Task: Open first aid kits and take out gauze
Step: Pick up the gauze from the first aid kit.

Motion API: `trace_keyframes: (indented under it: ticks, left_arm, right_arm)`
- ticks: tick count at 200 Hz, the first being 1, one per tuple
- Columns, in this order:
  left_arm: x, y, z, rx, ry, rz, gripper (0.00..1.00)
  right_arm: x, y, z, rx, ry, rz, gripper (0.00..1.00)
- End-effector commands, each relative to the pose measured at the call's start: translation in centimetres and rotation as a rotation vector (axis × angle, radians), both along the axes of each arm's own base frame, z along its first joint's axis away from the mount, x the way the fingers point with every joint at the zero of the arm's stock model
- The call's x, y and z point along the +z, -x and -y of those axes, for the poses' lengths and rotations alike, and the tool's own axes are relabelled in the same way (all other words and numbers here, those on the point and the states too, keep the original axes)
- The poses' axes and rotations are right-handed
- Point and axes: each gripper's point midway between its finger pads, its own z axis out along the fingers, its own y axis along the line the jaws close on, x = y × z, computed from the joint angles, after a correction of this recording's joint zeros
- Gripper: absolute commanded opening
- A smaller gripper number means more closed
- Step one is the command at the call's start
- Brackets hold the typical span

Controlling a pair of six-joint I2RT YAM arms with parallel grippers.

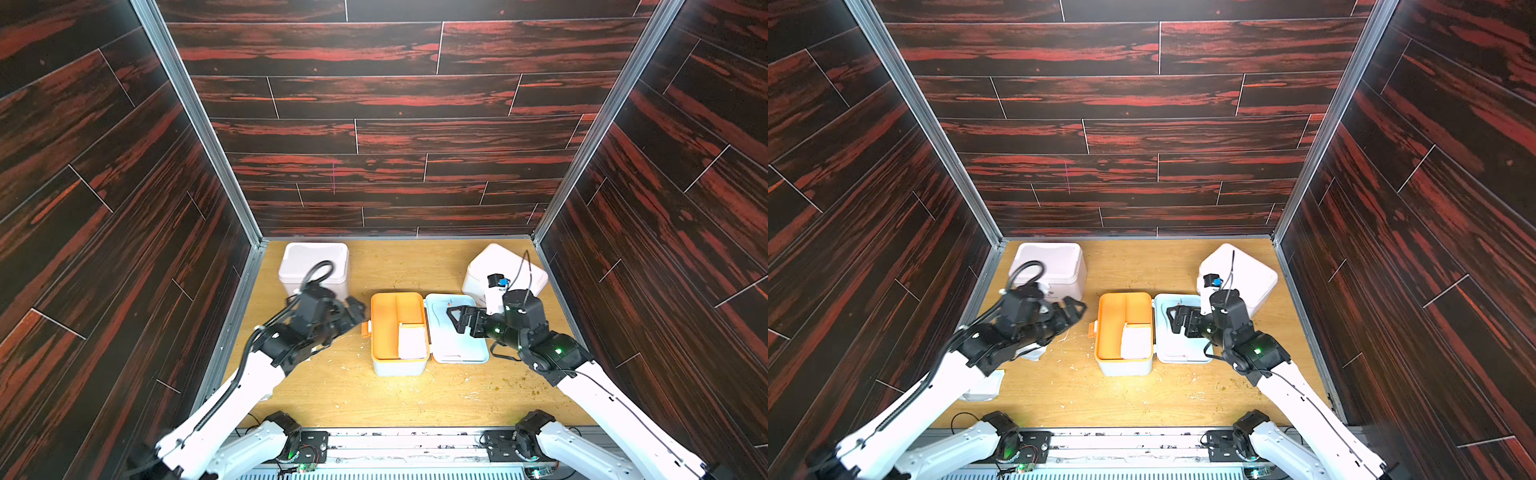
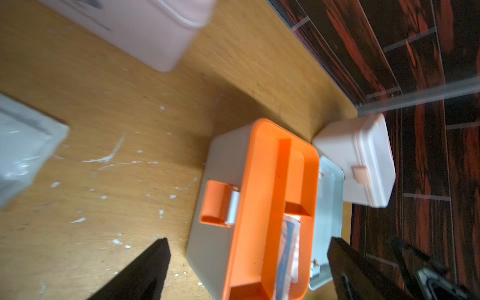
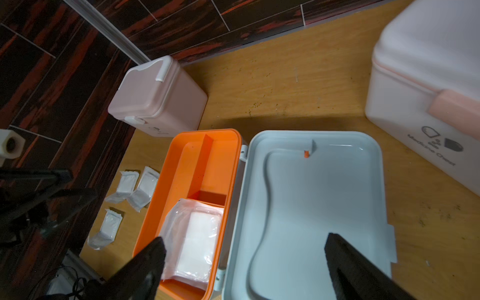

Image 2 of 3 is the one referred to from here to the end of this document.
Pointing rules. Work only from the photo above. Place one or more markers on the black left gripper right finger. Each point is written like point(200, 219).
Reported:
point(357, 279)

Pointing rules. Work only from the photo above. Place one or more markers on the blue white packet in box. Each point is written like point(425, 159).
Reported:
point(288, 258)

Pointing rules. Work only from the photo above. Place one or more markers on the aluminium frame rail right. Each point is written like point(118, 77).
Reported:
point(444, 92)

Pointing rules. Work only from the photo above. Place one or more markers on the white orange handled box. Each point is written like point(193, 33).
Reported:
point(254, 176)

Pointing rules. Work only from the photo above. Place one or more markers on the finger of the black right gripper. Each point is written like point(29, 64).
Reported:
point(429, 282)

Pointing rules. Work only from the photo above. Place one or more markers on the pink medicine chest box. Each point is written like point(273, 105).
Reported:
point(155, 32)

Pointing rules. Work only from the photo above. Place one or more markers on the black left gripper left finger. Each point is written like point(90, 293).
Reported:
point(142, 279)

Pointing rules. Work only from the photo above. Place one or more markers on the white pink first aid box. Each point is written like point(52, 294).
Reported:
point(361, 148)

